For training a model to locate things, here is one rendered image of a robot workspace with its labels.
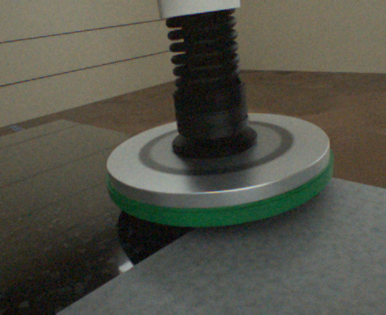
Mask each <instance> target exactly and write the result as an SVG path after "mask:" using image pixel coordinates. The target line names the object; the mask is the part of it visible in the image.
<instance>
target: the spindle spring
mask: <svg viewBox="0 0 386 315"><path fill-rule="evenodd" d="M235 9H236V8H229V9H223V10H219V11H205V12H199V13H194V14H189V15H184V16H172V17H171V18H169V19H167V21H166V26H167V28H182V25H189V24H192V23H199V22H203V21H208V20H212V19H219V18H221V21H216V22H213V23H207V24H204V25H197V26H190V27H187V28H183V29H179V30H172V31H170V32H168V34H167V38H168V39H169V40H170V41H175V40H181V39H185V38H192V37H197V36H200V35H204V34H213V33H216V32H219V31H222V34H217V35H214V36H211V37H207V38H200V39H194V40H190V41H182V42H178V43H172V44H171V45H170V51H171V52H172V53H181V54H177V55H174V56H173V57H171V59H170V61H171V63H172V64H175V65H180V66H176V67H175V68H174V69H173V74H174V75H175V76H182V77H179V78H178V79H175V86H176V87H178V88H179V89H195V88H200V87H204V86H212V85H215V84H220V83H222V82H227V81H229V80H231V81H233V83H239V82H241V79H240V77H239V76H238V75H239V74H240V72H241V68H240V66H238V65H237V63H238V61H239V59H240V56H239V55H238V54H237V53H236V52H237V49H238V43H237V42H236V41H234V39H236V38H237V35H238V32H237V30H234V29H231V28H233V27H234V26H235V25H236V24H237V19H236V18H234V17H233V16H231V14H233V13H234V12H235ZM222 44H223V47H221V48H214V49H211V50H207V51H204V52H193V53H189V54H185V53H183V52H188V51H193V50H197V49H200V48H210V47H214V46H216V45H222ZM221 57H225V59H224V60H219V61H218V62H212V63H209V64H201V65H197V66H189V67H187V66H186V64H194V63H199V62H205V61H209V60H215V59H218V58H221ZM225 69H226V71H224V72H222V73H220V74H217V75H209V76H205V77H200V78H196V79H189V78H188V77H189V76H192V75H205V74H209V73H212V72H215V71H222V70H225ZM233 83H232V84H233Z"/></svg>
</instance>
